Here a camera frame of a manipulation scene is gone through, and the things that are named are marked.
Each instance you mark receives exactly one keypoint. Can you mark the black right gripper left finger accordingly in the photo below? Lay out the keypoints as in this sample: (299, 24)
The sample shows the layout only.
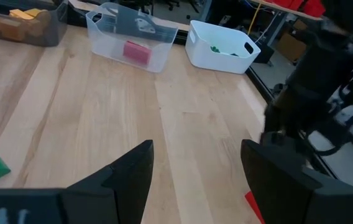
(117, 193)

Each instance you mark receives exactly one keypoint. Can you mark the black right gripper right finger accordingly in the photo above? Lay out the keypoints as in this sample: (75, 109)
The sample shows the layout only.
(282, 193)

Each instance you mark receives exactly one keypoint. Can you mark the small square red toy brick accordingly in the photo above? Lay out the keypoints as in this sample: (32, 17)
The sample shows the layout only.
(253, 205)

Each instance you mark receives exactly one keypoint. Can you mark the medium red toy brick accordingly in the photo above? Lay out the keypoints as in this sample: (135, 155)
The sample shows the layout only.
(136, 53)

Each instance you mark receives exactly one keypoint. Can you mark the small square yellow toy brick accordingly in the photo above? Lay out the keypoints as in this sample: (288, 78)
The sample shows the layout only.
(13, 29)

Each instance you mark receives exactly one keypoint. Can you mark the long yellow toy brick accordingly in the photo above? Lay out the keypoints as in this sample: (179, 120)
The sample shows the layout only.
(18, 14)

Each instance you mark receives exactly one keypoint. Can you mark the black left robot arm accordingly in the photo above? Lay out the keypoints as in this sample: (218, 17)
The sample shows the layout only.
(325, 68)

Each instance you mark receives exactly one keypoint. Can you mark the brown cardboard box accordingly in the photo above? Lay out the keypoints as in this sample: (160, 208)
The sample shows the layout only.
(291, 46)

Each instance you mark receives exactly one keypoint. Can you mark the white plastic bin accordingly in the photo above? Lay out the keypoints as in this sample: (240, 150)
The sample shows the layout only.
(217, 63)

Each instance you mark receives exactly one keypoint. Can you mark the clear plastic bin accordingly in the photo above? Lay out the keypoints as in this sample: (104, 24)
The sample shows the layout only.
(108, 46)

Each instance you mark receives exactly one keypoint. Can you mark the smoky dark plastic bin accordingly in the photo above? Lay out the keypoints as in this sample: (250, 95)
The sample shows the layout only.
(56, 28)

